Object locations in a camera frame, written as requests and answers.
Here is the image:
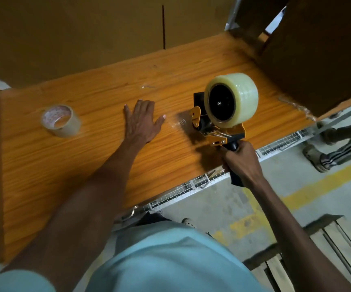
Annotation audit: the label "person's right hand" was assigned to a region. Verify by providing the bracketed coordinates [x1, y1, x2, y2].
[223, 140, 264, 189]

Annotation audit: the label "person's left hand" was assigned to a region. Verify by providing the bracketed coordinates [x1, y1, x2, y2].
[123, 99, 166, 146]

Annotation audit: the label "yellow black tape dispenser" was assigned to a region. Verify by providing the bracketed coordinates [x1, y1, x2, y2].
[189, 92, 247, 188]

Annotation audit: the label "person's right forearm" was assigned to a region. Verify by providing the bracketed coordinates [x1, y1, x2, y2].
[242, 176, 351, 292]

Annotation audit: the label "person's left forearm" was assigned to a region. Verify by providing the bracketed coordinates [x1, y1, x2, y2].
[0, 138, 152, 281]

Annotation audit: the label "clear tape strip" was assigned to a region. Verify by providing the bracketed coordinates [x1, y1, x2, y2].
[166, 114, 194, 130]

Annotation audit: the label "small clear tape roll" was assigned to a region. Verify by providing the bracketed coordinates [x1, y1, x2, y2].
[40, 104, 82, 138]

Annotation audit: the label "large clear tape roll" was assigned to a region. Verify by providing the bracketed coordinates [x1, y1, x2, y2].
[204, 73, 259, 130]

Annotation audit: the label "large brown cardboard box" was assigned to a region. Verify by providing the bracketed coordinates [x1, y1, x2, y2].
[0, 0, 237, 89]

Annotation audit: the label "person's dark trousers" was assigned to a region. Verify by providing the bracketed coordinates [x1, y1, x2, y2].
[135, 211, 173, 226]

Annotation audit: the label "light blue shirt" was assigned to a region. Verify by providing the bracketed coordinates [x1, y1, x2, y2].
[0, 220, 266, 292]

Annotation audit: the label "wooden pallet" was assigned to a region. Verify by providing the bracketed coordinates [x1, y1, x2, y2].
[244, 214, 351, 292]

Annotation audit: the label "dark brown cardboard box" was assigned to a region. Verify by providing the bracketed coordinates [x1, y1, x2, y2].
[227, 0, 351, 118]

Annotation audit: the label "white wire mesh tray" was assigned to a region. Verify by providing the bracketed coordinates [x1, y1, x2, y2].
[112, 128, 320, 224]

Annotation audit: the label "white metal table frame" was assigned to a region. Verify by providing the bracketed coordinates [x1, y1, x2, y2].
[224, 6, 287, 31]

